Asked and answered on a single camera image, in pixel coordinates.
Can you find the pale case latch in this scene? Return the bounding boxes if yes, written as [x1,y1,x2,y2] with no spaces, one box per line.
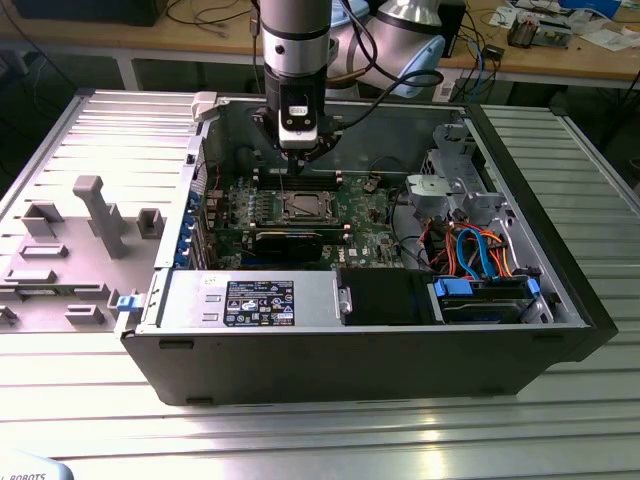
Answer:
[191,92,222,124]

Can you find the wooden desk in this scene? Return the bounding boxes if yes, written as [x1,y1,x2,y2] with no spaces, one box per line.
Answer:
[0,0,640,91]

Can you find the green RAM stick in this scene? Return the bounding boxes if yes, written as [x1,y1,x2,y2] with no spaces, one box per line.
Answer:
[249,222,347,240]

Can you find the black box on desk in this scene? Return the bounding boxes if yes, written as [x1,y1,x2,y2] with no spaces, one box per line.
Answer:
[438,0,467,59]

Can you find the black graphics card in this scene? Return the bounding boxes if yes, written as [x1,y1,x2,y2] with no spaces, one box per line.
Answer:
[252,230,327,266]

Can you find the green motherboard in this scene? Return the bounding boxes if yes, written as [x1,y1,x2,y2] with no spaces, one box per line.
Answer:
[205,172,407,274]

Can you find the silver metal drive cage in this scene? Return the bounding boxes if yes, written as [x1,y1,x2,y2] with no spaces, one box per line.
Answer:
[403,123,507,224]

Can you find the dark flat box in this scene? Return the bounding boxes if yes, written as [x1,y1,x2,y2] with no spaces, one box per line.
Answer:
[9,0,162,27]

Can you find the brown electronic part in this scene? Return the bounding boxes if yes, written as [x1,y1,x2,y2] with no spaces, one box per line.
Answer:
[507,13,540,50]

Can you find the silver power supply unit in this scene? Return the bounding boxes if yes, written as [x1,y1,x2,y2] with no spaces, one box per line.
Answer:
[158,272,342,332]

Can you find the grey metal box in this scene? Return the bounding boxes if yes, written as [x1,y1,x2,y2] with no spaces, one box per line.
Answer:
[537,18,572,50]

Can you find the blue case latch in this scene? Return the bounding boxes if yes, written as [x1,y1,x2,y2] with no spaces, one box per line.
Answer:
[114,295,145,317]

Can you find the black grey PC case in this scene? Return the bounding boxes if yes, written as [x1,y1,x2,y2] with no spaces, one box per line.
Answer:
[113,89,620,409]

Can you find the hard disk in blue carrier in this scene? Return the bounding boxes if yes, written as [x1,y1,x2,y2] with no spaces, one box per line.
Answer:
[433,278,545,326]

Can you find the grey parts rack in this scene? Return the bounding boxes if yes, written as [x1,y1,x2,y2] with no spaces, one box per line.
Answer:
[0,174,167,335]

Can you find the white papers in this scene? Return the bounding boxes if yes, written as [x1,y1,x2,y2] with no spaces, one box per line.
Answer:
[574,27,640,51]

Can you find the pale blue teach pendant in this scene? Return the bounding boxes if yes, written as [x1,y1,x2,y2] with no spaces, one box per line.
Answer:
[0,446,76,480]

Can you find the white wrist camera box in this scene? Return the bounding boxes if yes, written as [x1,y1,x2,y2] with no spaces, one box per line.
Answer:
[277,83,322,152]

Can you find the black camera cable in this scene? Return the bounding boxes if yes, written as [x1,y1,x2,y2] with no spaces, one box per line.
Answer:
[319,0,446,134]

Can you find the thin black fan wire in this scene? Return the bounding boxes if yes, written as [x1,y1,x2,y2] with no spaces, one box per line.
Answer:
[369,157,407,177]

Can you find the thick black cable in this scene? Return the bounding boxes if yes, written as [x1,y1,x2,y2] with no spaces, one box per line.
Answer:
[389,184,421,261]

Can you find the thin blue cable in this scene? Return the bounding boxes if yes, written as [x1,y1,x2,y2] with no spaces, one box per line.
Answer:
[473,42,490,96]

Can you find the orange wire bundle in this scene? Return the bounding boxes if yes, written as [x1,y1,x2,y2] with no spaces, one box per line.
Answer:
[424,222,524,281]

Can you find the blue flat data cable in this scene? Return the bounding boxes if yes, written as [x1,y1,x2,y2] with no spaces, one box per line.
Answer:
[455,227,499,282]

